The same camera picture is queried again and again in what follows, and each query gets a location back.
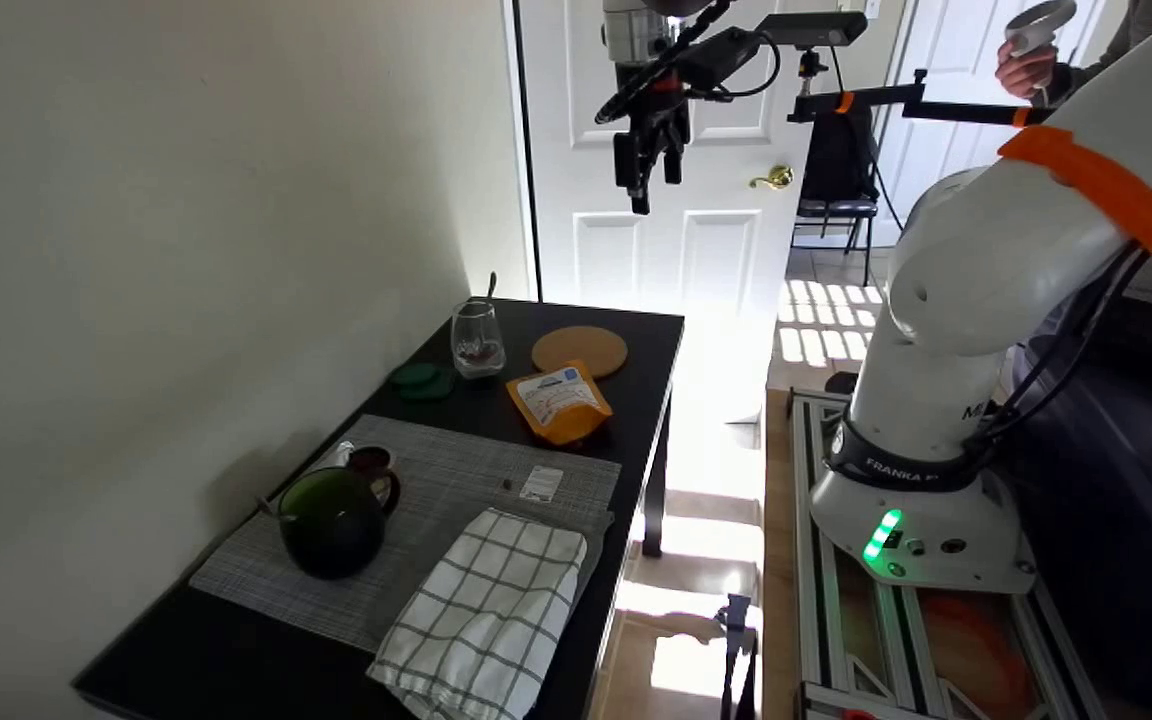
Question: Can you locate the dark green round teapot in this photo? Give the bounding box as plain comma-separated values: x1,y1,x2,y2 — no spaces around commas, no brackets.
274,470,385,579

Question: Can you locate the brown ceramic mug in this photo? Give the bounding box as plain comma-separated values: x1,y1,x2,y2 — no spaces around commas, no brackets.
347,447,400,518

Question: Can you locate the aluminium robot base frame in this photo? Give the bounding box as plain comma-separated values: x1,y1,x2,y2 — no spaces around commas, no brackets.
790,392,1107,720

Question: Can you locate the white vr controller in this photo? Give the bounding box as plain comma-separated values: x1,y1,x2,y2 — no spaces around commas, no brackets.
1006,0,1077,58

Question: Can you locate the black side table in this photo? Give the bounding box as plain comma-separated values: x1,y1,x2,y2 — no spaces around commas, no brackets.
69,297,690,720

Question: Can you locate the clear drinking glass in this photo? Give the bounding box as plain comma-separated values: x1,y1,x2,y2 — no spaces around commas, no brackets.
448,297,510,379

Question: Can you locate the round cork coaster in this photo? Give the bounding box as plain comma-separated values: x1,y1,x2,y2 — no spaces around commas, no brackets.
533,325,630,379

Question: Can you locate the brass door knob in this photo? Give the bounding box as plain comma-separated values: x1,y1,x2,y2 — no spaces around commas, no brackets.
750,163,791,193

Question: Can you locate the white panel door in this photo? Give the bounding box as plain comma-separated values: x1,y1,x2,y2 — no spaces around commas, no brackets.
514,0,904,311

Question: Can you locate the green round coaster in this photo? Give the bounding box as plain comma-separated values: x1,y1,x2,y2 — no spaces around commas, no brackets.
393,361,455,400

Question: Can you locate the white checkered dish towel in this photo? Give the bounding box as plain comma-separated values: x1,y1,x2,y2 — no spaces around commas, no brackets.
370,509,590,720

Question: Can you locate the orange dried mango bag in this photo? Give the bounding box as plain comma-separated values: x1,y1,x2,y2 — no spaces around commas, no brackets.
510,363,613,443

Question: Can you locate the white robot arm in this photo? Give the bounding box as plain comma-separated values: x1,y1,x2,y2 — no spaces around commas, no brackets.
810,38,1152,592

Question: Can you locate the person's hand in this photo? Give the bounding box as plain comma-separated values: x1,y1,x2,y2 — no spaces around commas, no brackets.
997,39,1062,103

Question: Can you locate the grey woven placemat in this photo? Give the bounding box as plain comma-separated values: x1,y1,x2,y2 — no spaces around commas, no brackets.
188,418,622,654

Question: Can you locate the black folding chair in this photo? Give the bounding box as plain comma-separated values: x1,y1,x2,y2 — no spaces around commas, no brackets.
796,95,881,281

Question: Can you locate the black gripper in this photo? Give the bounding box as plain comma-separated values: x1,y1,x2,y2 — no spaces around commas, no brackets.
596,0,765,215

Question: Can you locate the black camera on stand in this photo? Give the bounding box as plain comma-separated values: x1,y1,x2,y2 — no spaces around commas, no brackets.
751,7,1058,133

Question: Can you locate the small white card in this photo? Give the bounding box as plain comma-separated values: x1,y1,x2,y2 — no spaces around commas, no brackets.
520,463,565,506

